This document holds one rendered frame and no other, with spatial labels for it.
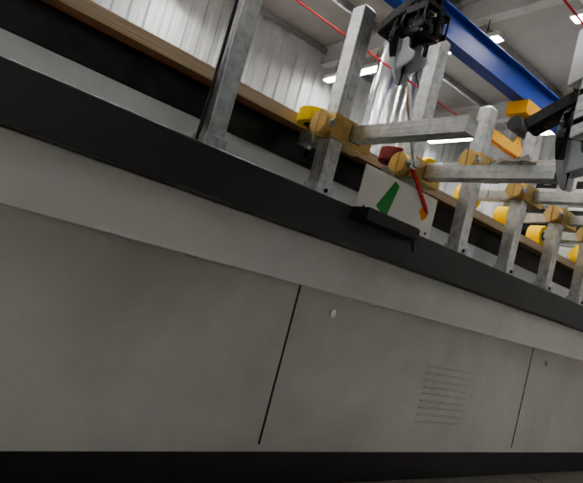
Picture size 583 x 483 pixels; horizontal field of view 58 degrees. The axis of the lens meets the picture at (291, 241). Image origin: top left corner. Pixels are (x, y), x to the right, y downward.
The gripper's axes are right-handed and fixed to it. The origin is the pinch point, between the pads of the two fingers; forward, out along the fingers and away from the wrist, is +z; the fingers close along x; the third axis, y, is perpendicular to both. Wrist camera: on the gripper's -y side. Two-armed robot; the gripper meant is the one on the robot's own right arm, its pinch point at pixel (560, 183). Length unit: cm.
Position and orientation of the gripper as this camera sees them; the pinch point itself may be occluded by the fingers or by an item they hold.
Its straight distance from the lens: 111.1
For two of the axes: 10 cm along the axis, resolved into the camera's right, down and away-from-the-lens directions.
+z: -2.6, 9.6, -0.8
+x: 7.4, 2.5, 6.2
